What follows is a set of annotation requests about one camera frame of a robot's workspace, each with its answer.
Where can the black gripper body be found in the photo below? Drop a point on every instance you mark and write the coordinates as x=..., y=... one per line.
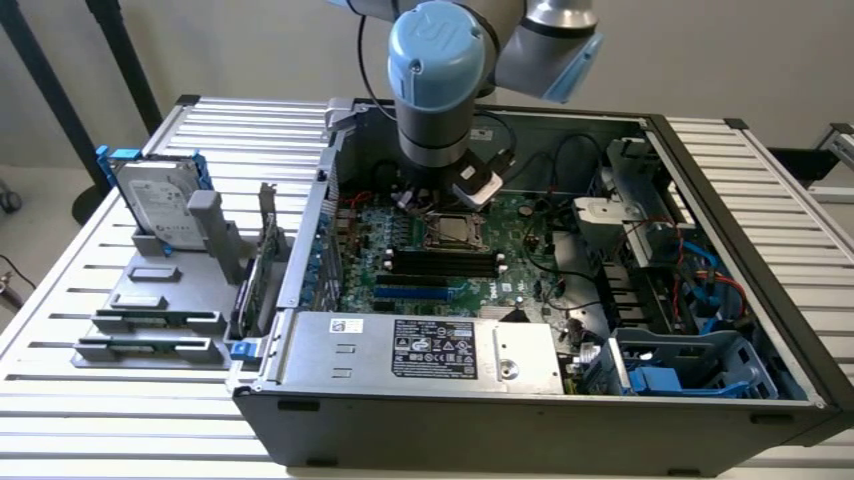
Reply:
x=427, y=177

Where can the silver blue-capped robot arm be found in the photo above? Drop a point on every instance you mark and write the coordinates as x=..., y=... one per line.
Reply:
x=434, y=65

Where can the black RAM slot bank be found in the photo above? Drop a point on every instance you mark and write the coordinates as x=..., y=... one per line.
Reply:
x=443, y=262

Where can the green motherboard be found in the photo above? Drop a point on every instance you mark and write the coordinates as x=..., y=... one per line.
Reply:
x=527, y=240

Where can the black expansion slot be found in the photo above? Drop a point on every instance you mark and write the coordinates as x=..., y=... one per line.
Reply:
x=414, y=280

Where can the blue expansion slot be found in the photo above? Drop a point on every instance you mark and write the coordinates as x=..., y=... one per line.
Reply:
x=416, y=291

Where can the silver power supply unit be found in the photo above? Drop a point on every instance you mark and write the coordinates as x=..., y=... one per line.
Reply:
x=374, y=350

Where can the silver hard disk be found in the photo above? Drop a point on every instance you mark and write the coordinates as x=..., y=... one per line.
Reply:
x=160, y=200

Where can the grey parts rack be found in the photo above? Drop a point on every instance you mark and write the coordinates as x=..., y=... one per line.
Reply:
x=194, y=295

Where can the blue card retainer clip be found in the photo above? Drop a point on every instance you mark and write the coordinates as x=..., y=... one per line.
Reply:
x=243, y=350

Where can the blue disk caddy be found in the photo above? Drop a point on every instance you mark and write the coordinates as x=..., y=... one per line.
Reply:
x=107, y=165

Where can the black open PC case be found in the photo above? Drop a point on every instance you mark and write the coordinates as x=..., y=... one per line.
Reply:
x=507, y=430

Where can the grey-blue disk bay cage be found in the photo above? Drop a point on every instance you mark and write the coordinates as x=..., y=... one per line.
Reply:
x=694, y=365

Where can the black stand pole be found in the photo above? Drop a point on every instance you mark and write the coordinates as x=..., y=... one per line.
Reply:
x=47, y=90

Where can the white black wrist camera box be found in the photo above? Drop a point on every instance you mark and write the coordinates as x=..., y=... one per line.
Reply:
x=479, y=185

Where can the CPU socket with metal frame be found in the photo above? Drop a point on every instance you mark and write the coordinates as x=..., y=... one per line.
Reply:
x=454, y=230

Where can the silver metal drive bracket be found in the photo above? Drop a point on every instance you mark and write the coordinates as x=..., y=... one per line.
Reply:
x=621, y=220

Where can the green graphics card with bracket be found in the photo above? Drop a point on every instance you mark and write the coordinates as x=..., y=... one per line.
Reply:
x=262, y=280

